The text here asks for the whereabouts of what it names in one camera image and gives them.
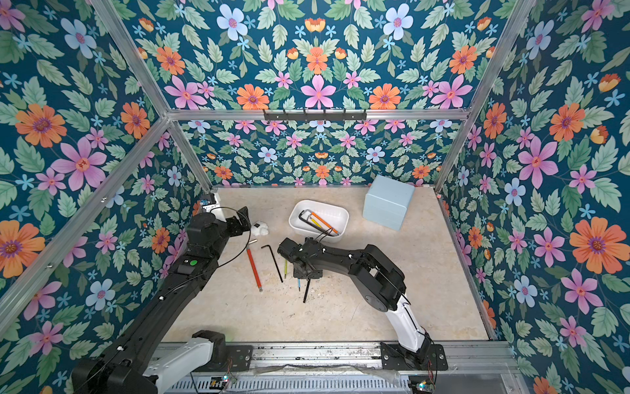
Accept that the black hook rail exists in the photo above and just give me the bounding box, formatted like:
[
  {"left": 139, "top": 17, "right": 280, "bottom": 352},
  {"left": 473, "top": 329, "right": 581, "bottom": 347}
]
[{"left": 262, "top": 109, "right": 368, "bottom": 122}]

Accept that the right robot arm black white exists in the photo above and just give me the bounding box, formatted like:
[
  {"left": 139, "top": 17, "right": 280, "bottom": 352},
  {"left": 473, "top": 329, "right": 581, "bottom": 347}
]
[{"left": 278, "top": 237, "right": 431, "bottom": 361}]

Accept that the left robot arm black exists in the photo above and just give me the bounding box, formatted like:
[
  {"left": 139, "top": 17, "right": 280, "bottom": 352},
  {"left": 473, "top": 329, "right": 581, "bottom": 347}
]
[{"left": 72, "top": 207, "right": 251, "bottom": 393}]

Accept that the large black hex key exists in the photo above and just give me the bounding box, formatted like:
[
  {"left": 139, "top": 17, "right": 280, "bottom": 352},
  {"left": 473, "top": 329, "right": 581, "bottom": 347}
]
[{"left": 298, "top": 209, "right": 336, "bottom": 236}]

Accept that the small silver hex key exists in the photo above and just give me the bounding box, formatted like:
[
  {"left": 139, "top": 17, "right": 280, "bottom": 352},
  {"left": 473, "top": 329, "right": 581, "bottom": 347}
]
[{"left": 300, "top": 210, "right": 328, "bottom": 233}]

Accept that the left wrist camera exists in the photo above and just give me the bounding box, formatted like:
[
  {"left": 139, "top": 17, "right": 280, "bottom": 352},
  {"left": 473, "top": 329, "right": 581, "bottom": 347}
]
[{"left": 199, "top": 193, "right": 219, "bottom": 208}]

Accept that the white plastic storage tray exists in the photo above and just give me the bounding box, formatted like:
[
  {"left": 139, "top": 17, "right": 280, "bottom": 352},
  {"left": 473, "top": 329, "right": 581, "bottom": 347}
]
[{"left": 288, "top": 200, "right": 349, "bottom": 244}]

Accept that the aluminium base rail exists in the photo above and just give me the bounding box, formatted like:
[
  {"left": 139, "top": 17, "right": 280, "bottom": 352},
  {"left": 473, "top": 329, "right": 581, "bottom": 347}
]
[{"left": 157, "top": 340, "right": 523, "bottom": 394}]

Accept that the white plush toy keychain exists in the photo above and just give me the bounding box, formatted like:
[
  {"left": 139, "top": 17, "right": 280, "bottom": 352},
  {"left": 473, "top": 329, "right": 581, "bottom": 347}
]
[{"left": 251, "top": 222, "right": 269, "bottom": 237}]

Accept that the orange handled hex key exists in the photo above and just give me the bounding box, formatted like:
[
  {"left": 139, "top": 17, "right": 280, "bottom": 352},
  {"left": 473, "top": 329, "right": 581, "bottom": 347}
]
[{"left": 311, "top": 212, "right": 340, "bottom": 235}]

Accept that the pale blue stacked box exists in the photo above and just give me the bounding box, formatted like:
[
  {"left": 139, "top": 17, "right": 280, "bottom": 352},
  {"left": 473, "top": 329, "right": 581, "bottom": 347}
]
[{"left": 363, "top": 175, "right": 415, "bottom": 231}]

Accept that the aluminium frame post back left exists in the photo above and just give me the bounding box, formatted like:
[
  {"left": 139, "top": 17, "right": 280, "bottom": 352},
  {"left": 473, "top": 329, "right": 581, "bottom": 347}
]
[{"left": 169, "top": 120, "right": 213, "bottom": 195}]

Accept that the red handled hex key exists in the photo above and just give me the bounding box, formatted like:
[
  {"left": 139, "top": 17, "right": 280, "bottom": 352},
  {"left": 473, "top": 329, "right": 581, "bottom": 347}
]
[{"left": 246, "top": 239, "right": 263, "bottom": 292}]

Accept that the thin black hex key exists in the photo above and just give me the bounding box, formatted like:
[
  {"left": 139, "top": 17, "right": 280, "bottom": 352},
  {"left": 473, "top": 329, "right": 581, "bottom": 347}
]
[{"left": 261, "top": 245, "right": 284, "bottom": 283}]

